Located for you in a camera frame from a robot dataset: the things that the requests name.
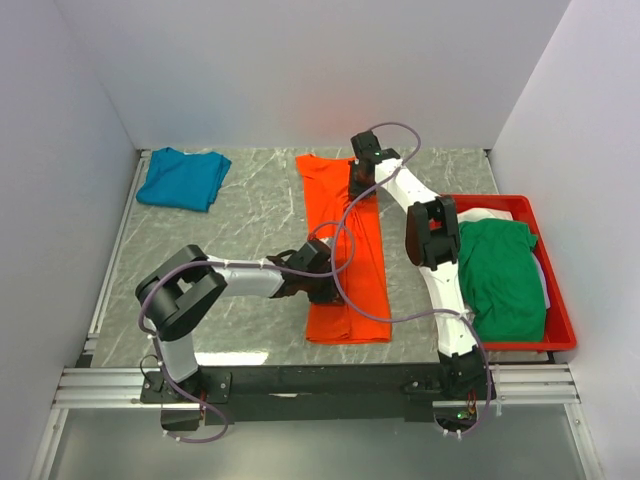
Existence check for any orange t shirt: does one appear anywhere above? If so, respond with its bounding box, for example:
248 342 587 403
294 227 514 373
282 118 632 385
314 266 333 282
296 154 392 345

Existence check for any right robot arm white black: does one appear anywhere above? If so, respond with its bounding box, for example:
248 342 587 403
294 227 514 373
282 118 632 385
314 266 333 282
348 130 486 399

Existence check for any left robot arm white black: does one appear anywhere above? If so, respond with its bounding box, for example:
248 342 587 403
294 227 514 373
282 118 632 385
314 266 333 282
135 239 344 402

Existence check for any white t shirt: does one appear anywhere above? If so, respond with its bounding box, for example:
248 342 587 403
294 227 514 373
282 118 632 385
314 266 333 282
457 207 513 223

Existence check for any black base beam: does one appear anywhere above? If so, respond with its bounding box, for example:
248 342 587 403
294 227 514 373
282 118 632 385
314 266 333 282
139 363 481 432

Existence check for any folded blue t shirt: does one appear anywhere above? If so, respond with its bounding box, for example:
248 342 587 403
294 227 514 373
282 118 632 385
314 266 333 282
136 147 232 213

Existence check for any green t shirt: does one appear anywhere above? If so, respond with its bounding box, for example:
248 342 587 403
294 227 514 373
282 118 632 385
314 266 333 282
459 218 547 343

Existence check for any lavender t shirt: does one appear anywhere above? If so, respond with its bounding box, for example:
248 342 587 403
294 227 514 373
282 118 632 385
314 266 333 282
532 253 551 310

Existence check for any red plastic bin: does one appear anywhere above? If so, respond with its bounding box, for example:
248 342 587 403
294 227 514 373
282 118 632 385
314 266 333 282
437 193 578 352

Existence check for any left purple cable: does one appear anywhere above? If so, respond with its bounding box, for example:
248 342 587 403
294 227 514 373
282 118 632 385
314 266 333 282
137 222 357 444

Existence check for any aluminium frame rail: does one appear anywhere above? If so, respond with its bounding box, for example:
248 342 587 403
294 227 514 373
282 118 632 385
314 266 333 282
29 149 151 479

